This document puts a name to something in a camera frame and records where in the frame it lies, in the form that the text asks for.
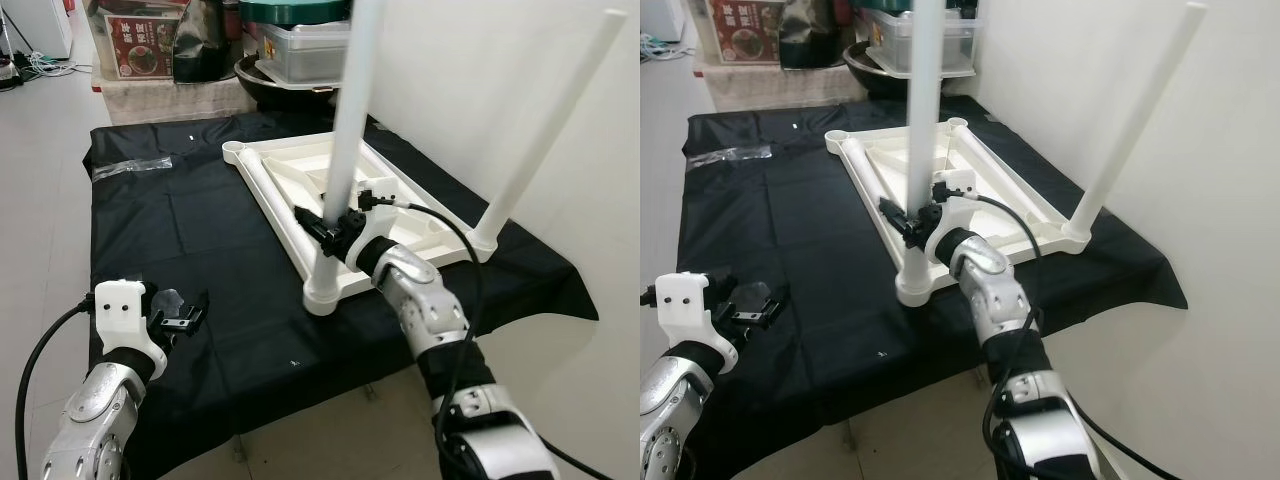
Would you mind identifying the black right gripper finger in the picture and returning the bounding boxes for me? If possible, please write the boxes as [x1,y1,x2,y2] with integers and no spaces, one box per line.
[294,206,336,253]
[880,196,916,245]

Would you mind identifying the white plastic table top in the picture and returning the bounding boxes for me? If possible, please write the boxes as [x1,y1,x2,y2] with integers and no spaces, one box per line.
[220,130,504,317]
[824,118,1099,309]

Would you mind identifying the black tablecloth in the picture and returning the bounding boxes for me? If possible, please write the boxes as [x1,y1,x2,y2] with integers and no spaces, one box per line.
[677,95,1189,480]
[85,112,601,480]

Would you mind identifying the clear tape strip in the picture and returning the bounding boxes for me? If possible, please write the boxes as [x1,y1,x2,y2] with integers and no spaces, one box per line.
[92,155,173,181]
[700,145,776,166]

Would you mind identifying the black wok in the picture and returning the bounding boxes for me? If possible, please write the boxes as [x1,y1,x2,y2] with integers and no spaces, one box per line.
[235,55,346,111]
[843,42,951,101]

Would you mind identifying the clear plastic container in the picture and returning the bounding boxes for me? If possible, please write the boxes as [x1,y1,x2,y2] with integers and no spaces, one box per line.
[262,22,351,86]
[865,15,976,76]

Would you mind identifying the beige cloth covered shelf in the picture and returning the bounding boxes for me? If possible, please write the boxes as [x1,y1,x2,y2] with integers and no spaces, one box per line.
[695,62,866,113]
[95,75,256,126]

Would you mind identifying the black bag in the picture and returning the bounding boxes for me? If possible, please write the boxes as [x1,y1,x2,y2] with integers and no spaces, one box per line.
[172,0,233,86]
[780,0,836,69]

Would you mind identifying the green round pot lid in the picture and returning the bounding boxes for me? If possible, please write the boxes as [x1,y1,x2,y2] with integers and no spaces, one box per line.
[240,0,351,26]
[860,0,976,16]

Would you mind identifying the red printed carton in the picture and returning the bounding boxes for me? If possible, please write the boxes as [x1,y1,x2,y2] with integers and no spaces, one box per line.
[708,0,783,66]
[103,15,181,81]

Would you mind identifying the white cabinet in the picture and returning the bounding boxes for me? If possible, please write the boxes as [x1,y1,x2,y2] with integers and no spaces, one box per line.
[640,0,686,41]
[0,0,76,59]

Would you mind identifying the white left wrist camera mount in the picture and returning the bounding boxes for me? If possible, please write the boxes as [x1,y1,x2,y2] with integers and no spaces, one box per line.
[652,272,739,376]
[93,280,171,381]

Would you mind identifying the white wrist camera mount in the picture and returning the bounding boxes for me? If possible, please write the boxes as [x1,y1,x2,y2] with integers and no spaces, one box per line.
[925,170,981,263]
[652,272,739,376]
[93,280,171,381]
[345,185,403,266]

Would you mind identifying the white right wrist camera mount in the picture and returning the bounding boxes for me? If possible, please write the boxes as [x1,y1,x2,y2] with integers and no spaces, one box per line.
[925,170,981,263]
[345,185,403,266]

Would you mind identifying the white floor cables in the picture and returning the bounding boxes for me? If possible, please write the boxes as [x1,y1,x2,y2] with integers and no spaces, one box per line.
[640,35,701,63]
[0,48,86,89]

